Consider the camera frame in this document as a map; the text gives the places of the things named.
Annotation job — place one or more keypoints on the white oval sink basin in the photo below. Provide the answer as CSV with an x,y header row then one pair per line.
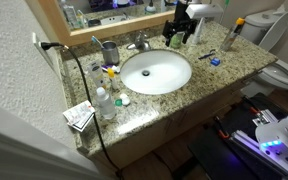
x,y
164,80

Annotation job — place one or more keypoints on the chrome sink drain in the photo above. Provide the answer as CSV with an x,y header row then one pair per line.
x,y
146,72

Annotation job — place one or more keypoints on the white toilet lid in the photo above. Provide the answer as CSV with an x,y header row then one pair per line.
x,y
275,31

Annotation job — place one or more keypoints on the white toilet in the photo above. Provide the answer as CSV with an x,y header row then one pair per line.
x,y
277,78

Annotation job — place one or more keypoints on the blue and white toothbrush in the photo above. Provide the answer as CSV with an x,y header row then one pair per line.
x,y
96,41

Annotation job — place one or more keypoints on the wooden vanity cabinet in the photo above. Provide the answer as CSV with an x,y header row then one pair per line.
x,y
170,128

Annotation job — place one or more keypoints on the blue razor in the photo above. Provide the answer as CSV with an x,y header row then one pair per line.
x,y
205,55

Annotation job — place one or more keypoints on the clear bottle with white cap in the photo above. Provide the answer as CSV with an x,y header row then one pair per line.
x,y
106,105

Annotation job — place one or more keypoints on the stainless steel cup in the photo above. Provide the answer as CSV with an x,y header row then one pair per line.
x,y
110,55

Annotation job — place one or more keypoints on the chrome faucet spout and base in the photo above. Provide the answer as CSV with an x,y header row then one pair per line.
x,y
143,45

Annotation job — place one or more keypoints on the spray bottle with orange cap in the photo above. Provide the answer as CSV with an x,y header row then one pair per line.
x,y
231,35

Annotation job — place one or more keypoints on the stack of paper cards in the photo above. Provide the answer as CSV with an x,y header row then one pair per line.
x,y
79,115

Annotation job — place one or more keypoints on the white wall outlet plate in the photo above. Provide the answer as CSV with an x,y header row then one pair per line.
x,y
40,50

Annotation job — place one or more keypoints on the white lotion tube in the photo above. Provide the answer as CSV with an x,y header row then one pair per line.
x,y
96,75

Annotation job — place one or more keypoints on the small blue box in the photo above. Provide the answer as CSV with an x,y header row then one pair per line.
x,y
215,61

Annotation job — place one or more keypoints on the purple white toothpaste tube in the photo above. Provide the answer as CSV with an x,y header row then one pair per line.
x,y
114,69

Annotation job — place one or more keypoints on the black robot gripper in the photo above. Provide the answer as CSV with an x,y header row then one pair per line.
x,y
180,25

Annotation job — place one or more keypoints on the small bottle with yellow cap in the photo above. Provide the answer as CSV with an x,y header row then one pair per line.
x,y
113,80

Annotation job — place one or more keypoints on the wood framed wall mirror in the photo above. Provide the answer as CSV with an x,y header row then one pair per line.
x,y
117,28

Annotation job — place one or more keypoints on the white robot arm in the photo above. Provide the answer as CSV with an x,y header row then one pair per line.
x,y
204,10

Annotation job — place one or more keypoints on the white door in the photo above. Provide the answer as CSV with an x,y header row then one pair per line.
x,y
24,150

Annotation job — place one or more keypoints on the green soap bottle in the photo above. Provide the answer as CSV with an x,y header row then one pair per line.
x,y
176,40

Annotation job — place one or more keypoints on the green and white lens case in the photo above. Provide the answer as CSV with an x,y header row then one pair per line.
x,y
124,100

